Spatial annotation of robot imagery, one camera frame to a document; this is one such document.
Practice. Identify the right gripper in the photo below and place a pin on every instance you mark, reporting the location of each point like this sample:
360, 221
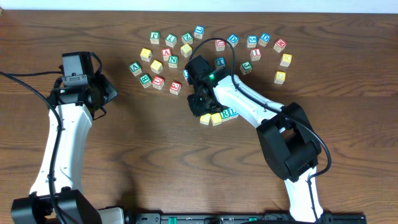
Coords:
199, 109

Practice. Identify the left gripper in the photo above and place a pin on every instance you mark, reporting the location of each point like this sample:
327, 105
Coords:
107, 92

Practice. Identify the yellow C block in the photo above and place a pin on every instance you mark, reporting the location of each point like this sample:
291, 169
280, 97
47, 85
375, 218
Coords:
205, 119

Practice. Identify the green R block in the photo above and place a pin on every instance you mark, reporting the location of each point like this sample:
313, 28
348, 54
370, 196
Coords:
225, 115

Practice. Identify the yellow O block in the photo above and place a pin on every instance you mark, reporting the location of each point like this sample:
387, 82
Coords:
216, 119

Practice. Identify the blue L block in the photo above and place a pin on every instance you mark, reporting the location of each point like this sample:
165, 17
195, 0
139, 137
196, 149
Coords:
232, 113

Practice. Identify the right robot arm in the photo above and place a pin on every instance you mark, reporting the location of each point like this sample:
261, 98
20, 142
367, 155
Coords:
288, 142

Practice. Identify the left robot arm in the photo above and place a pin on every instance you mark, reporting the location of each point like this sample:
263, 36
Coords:
56, 195

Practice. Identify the blue 2 block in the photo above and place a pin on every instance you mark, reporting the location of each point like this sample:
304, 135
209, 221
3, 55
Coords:
186, 75

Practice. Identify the blue T block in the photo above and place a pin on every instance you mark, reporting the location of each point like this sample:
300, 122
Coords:
220, 62

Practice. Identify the yellow S block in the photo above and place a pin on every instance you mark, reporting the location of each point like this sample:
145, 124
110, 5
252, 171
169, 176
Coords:
186, 50

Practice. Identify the red 3 block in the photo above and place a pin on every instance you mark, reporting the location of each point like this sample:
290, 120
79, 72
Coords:
175, 88

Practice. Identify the green N block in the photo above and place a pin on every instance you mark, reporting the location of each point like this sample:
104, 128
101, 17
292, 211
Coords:
173, 61

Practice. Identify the red U block upper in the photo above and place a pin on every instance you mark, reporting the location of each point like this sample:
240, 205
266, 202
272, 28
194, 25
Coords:
220, 45

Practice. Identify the red u block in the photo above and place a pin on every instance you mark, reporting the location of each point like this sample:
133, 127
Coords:
158, 82
220, 45

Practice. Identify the green Z block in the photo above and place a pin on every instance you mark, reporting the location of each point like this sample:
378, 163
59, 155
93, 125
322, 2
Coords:
187, 38

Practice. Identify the red A block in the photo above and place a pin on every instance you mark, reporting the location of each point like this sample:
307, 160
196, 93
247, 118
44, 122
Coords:
166, 53

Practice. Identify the blue block top centre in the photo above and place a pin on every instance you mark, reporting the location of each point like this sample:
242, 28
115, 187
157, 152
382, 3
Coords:
199, 32

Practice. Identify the red U block lower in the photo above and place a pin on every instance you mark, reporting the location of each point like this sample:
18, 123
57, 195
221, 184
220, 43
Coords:
158, 82

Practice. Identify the green L block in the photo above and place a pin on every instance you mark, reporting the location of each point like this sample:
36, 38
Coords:
171, 40

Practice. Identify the yellow block left lower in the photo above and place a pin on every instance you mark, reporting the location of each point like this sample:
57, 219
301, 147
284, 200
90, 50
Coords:
156, 66

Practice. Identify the green J block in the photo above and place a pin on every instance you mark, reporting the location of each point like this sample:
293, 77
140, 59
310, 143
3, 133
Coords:
246, 67

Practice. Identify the blue D block left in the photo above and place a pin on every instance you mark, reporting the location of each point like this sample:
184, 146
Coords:
233, 39

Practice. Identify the blue d block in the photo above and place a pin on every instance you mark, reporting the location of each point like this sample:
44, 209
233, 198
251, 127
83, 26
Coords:
233, 39
264, 39

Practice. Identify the yellow block far left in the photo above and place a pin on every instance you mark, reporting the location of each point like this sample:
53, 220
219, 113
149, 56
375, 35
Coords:
146, 54

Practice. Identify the green A block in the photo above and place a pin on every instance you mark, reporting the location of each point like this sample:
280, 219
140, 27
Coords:
135, 68

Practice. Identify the green block top left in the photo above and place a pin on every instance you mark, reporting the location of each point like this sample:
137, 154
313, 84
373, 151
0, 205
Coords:
155, 37

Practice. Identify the red I block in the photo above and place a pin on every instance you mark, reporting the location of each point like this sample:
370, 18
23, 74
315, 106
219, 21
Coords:
255, 54

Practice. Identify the blue 5 block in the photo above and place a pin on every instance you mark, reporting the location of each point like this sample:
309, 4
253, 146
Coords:
251, 41

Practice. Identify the blue D block right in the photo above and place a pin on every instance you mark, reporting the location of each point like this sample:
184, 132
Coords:
264, 39

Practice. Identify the yellow block right lower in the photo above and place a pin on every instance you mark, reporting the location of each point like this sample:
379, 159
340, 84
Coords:
279, 77

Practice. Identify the red M block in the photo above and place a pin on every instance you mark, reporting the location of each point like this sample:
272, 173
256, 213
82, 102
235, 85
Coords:
280, 45

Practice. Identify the yellow K block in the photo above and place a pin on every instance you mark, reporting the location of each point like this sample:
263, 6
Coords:
286, 60

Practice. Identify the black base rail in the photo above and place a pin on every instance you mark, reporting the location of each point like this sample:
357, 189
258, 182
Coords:
156, 218

